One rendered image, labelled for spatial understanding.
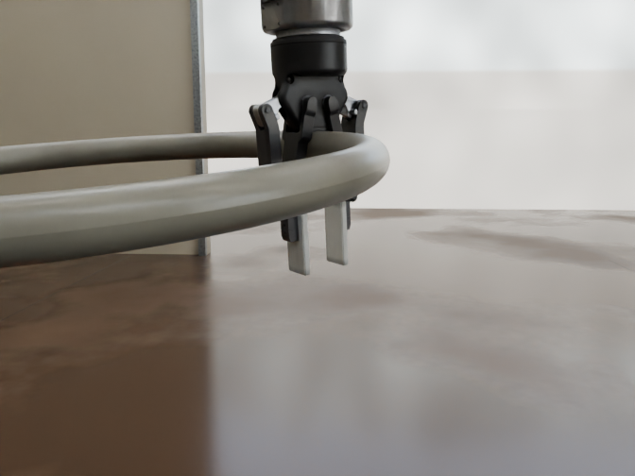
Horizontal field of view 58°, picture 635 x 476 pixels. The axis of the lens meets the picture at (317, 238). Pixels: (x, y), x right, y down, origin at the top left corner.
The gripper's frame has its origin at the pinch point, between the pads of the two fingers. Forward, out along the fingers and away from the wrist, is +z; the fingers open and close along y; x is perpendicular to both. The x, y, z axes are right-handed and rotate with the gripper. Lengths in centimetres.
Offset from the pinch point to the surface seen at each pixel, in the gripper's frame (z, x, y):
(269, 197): -9.4, 24.0, 20.8
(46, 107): -22, -485, -87
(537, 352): 103, -90, -192
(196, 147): -9.6, -13.9, 6.3
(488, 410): 97, -69, -125
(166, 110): -15, -418, -164
